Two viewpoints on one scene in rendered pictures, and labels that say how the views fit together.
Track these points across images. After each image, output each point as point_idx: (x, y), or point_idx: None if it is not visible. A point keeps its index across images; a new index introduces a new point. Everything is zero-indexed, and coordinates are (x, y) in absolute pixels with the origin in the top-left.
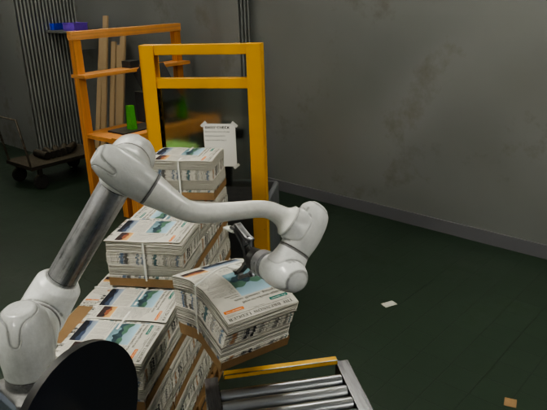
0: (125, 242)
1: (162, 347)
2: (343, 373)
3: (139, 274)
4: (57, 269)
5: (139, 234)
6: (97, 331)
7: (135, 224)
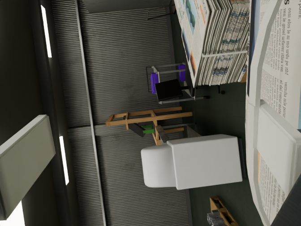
0: (198, 70)
1: None
2: None
3: (247, 56)
4: None
5: (193, 45)
6: None
7: (186, 35)
